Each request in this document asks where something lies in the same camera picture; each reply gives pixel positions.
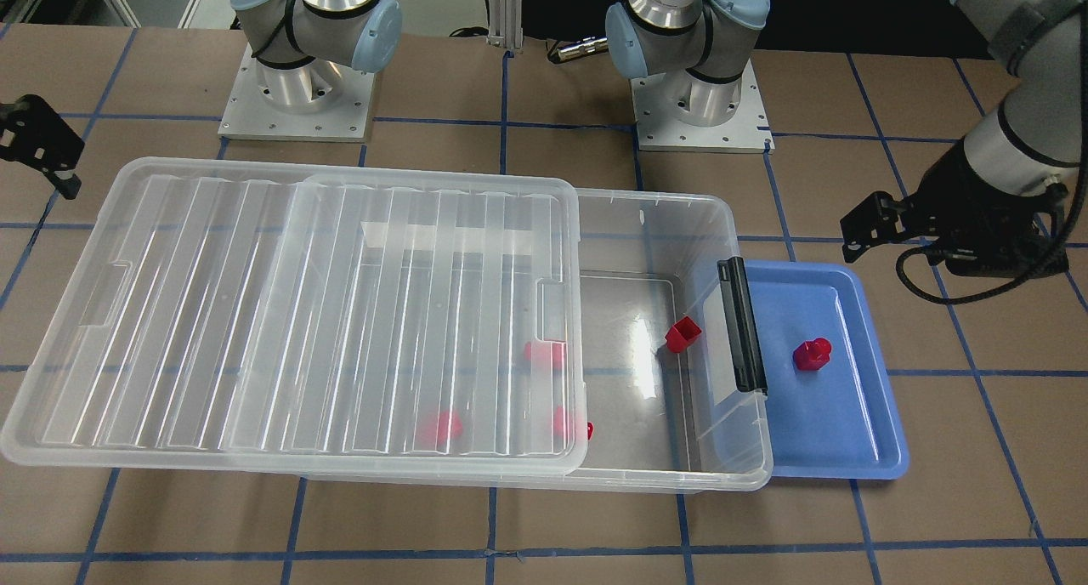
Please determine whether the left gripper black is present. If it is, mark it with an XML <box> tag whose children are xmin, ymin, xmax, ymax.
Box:
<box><xmin>914</xmin><ymin>140</ymin><xmax>1068</xmax><ymax>278</ymax></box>

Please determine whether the red block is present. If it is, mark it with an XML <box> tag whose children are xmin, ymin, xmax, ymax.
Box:
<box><xmin>415</xmin><ymin>410</ymin><xmax>465</xmax><ymax>451</ymax></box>
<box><xmin>522</xmin><ymin>338</ymin><xmax>567</xmax><ymax>371</ymax></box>
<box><xmin>665</xmin><ymin>316</ymin><xmax>703</xmax><ymax>354</ymax></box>
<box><xmin>792</xmin><ymin>337</ymin><xmax>833</xmax><ymax>372</ymax></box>

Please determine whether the clear plastic box lid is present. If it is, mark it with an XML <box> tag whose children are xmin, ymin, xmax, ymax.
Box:
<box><xmin>3</xmin><ymin>157</ymin><xmax>588</xmax><ymax>478</ymax></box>

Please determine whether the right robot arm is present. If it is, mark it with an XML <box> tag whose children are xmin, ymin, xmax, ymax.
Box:
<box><xmin>228</xmin><ymin>0</ymin><xmax>403</xmax><ymax>115</ymax></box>

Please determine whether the blue plastic tray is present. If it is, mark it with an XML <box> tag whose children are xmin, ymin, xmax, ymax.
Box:
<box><xmin>745</xmin><ymin>259</ymin><xmax>910</xmax><ymax>480</ymax></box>

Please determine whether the clear plastic storage box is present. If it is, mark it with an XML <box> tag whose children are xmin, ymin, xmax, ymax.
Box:
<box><xmin>297</xmin><ymin>185</ymin><xmax>774</xmax><ymax>494</ymax></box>

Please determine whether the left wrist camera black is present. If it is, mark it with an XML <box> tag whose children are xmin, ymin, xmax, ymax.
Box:
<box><xmin>840</xmin><ymin>190</ymin><xmax>925</xmax><ymax>264</ymax></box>

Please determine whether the black box latch handle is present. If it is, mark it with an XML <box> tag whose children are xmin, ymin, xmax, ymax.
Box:
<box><xmin>717</xmin><ymin>256</ymin><xmax>767</xmax><ymax>395</ymax></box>

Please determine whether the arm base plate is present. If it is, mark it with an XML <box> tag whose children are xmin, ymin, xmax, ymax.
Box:
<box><xmin>630</xmin><ymin>62</ymin><xmax>776</xmax><ymax>154</ymax></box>
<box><xmin>218</xmin><ymin>46</ymin><xmax>378</xmax><ymax>144</ymax></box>

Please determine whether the aluminium frame post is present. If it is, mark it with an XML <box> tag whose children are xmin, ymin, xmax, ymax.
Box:
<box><xmin>484</xmin><ymin>0</ymin><xmax>524</xmax><ymax>54</ymax></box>

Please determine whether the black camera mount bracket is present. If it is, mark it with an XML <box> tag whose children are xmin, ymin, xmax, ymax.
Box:
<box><xmin>1</xmin><ymin>94</ymin><xmax>85</xmax><ymax>199</ymax></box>

